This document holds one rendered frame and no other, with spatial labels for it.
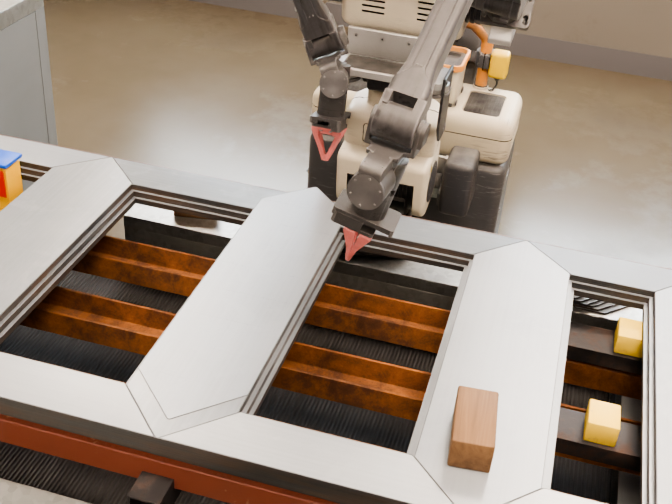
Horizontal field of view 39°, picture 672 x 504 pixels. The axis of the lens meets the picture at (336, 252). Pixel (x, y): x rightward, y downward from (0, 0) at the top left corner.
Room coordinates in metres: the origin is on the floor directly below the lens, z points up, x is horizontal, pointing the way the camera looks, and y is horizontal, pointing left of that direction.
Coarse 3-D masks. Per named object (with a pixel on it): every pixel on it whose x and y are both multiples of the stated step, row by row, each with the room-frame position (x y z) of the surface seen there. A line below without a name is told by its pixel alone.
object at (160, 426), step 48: (144, 192) 1.68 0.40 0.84; (96, 240) 1.51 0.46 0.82; (336, 240) 1.55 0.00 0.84; (384, 240) 1.56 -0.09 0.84; (48, 288) 1.34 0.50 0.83; (576, 288) 1.47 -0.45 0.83; (624, 288) 1.46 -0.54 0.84; (0, 336) 1.20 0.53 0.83; (288, 336) 1.25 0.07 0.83; (144, 384) 1.08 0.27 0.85; (432, 384) 1.15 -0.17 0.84; (96, 432) 0.99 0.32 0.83; (288, 480) 0.93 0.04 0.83
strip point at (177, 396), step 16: (144, 368) 1.12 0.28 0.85; (160, 384) 1.08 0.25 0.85; (176, 384) 1.09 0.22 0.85; (192, 384) 1.09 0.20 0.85; (208, 384) 1.09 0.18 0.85; (160, 400) 1.05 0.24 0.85; (176, 400) 1.05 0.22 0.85; (192, 400) 1.06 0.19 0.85; (208, 400) 1.06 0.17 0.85; (224, 400) 1.06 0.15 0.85; (176, 416) 1.02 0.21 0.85
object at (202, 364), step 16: (160, 352) 1.16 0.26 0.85; (176, 352) 1.16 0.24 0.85; (192, 352) 1.17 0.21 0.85; (208, 352) 1.17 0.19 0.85; (224, 352) 1.17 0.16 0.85; (160, 368) 1.12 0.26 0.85; (176, 368) 1.12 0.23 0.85; (192, 368) 1.13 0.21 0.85; (208, 368) 1.13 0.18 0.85; (224, 368) 1.13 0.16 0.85; (240, 368) 1.14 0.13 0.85; (256, 368) 1.14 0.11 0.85; (224, 384) 1.10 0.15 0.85; (240, 384) 1.10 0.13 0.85
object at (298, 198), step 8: (288, 192) 1.70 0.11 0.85; (296, 192) 1.71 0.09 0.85; (304, 192) 1.71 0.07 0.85; (272, 200) 1.66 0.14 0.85; (280, 200) 1.67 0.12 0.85; (288, 200) 1.67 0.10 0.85; (296, 200) 1.67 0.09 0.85; (304, 200) 1.68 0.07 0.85; (312, 200) 1.68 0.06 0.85; (320, 200) 1.68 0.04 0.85; (328, 200) 1.68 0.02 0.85; (312, 208) 1.65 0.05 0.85; (320, 208) 1.65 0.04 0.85; (328, 208) 1.65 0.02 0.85
